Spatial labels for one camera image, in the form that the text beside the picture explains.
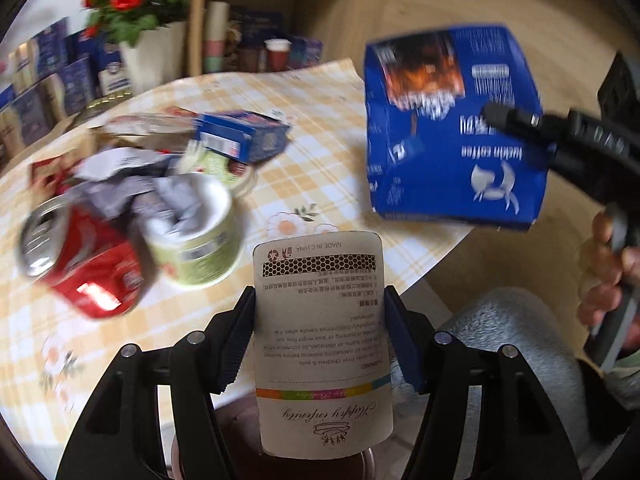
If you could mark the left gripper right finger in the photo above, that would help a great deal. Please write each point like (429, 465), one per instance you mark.
(410, 334)

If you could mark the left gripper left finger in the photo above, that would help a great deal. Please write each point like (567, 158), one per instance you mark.
(228, 336)

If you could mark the green instant noodle cup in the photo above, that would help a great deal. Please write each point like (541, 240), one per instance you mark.
(188, 223)

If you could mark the crushed red soda can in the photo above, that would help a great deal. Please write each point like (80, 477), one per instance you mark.
(81, 258)

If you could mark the blue coffee paper bag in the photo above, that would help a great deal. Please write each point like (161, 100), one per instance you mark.
(431, 156)

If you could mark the blue rice cracker box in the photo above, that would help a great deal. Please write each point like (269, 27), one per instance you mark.
(241, 135)

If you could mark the red gold wrapper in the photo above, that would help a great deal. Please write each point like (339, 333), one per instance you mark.
(54, 176)

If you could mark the green noodle cup lid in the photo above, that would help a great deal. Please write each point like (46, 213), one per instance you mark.
(238, 177)

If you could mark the maroon plastic trash bin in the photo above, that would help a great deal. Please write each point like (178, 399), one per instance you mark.
(247, 440)

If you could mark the person right hand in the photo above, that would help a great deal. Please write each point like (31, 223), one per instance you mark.
(603, 273)

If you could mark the grey fluffy rug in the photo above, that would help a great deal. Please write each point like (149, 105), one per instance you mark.
(507, 397)

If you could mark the yellow plaid tablecloth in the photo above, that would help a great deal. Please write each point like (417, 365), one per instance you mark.
(143, 250)

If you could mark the white flower pot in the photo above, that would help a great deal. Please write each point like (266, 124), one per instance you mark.
(156, 59)

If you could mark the red paper cup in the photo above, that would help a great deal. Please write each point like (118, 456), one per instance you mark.
(278, 51)

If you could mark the stacked pastel paper cups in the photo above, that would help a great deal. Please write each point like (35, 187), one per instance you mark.
(215, 36)

